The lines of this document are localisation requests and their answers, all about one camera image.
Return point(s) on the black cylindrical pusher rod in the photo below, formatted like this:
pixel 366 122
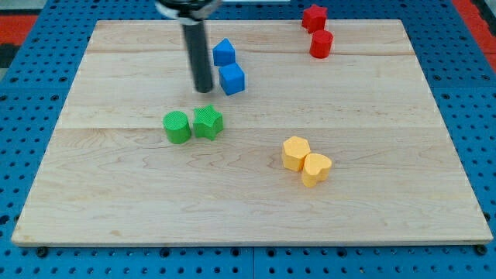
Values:
pixel 197 48

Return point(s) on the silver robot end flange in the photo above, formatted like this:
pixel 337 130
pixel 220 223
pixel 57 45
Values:
pixel 187 9

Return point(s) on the blue cube block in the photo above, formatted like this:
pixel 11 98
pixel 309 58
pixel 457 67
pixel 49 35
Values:
pixel 232 78

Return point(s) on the blue triangular prism block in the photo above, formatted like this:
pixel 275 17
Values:
pixel 224 53

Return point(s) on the green star block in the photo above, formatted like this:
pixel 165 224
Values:
pixel 208 122

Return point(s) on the green cylinder block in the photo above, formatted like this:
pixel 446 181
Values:
pixel 176 126

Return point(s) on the red star block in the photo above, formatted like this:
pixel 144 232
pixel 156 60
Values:
pixel 314 18

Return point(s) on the red cylinder block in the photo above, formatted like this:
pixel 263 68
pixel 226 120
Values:
pixel 321 44

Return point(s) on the wooden board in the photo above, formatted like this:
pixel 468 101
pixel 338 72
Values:
pixel 110 176

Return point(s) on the yellow hexagon block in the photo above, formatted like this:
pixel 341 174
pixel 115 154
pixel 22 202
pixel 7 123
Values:
pixel 294 151

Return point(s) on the yellow heart block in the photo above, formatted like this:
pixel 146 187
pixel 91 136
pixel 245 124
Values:
pixel 316 169

